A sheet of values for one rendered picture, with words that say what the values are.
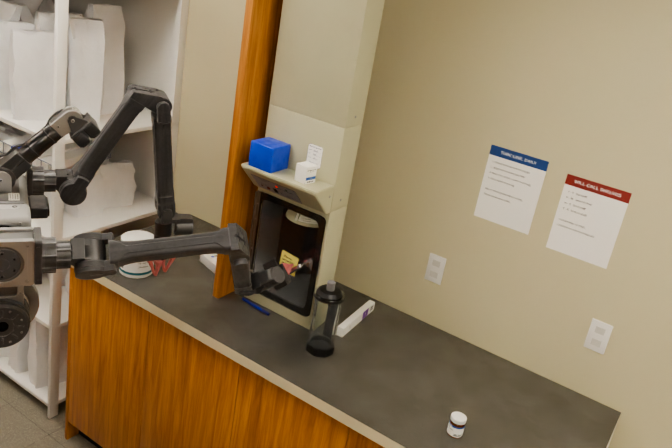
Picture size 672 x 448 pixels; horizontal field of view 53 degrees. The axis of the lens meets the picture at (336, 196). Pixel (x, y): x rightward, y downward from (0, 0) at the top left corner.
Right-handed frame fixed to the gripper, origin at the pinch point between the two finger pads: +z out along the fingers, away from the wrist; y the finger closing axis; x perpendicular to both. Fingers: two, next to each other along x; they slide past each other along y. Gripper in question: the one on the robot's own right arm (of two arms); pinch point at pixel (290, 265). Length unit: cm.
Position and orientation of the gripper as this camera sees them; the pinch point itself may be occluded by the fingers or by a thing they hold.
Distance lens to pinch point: 242.5
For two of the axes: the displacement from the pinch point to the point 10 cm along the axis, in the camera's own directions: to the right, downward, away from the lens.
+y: -4.8, -8.8, 0.4
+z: 5.5, -2.6, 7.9
